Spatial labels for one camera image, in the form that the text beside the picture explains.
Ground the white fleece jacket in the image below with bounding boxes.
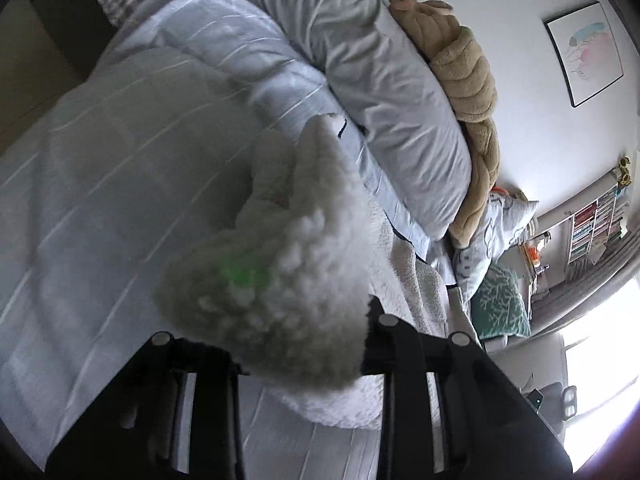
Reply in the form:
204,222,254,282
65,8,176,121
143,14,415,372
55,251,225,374
154,114,448,430

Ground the green coral pattern cushion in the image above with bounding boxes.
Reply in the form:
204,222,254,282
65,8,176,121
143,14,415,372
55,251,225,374
471,263,530,340

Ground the white printed pillow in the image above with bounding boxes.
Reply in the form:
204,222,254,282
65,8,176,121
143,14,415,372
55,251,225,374
454,192,538,304

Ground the white bookshelf with books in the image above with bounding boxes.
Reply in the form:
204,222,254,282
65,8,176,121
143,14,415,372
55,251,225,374
567,183,628,270

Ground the light blue checked duvet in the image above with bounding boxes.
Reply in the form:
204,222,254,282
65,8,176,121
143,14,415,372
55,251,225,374
1,0,428,466

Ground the tan knitted blanket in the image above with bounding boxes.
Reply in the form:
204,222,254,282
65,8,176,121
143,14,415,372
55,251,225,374
388,0,500,248

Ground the grey pillow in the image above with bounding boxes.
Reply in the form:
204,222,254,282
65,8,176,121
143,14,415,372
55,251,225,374
248,0,471,240

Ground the framed wall picture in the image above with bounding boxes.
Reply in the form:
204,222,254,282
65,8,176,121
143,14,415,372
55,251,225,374
544,2,624,107

